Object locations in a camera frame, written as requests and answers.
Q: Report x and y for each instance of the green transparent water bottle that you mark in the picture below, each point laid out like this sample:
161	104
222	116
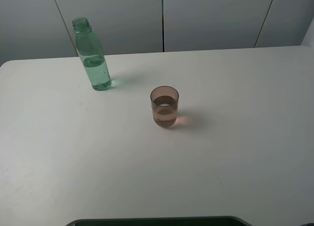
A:
90	51

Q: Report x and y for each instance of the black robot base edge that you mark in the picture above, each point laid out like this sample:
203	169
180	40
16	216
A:
170	221

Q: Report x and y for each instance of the pink translucent plastic cup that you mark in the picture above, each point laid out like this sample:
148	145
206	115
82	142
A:
164	103

